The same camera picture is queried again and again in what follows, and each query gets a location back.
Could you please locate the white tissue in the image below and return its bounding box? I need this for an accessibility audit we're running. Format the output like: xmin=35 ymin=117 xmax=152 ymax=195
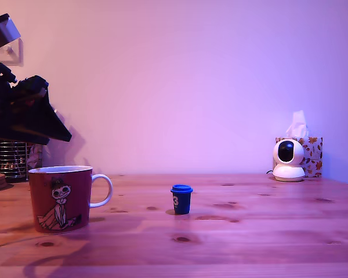
xmin=286 ymin=109 xmax=310 ymax=138

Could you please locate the white light switch plate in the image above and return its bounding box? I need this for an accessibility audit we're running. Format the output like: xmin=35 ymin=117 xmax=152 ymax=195
xmin=0 ymin=37 xmax=24 ymax=67

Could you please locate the silver wire utensil holder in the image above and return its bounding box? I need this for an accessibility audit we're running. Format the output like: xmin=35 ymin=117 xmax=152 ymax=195
xmin=0 ymin=138 xmax=44 ymax=182

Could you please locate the small white round camera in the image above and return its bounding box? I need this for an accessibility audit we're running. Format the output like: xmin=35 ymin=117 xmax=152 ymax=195
xmin=272 ymin=138 xmax=306 ymax=182

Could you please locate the leaf print tissue box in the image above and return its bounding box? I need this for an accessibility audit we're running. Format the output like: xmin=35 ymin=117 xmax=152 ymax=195
xmin=275 ymin=137 xmax=324 ymax=178

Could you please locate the crumpled patterned cloth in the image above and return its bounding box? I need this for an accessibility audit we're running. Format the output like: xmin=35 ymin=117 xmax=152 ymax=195
xmin=28 ymin=144 xmax=45 ymax=169

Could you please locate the red cartoon figure mug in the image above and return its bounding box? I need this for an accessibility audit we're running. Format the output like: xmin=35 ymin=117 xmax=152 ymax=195
xmin=28 ymin=165 xmax=114 ymax=235

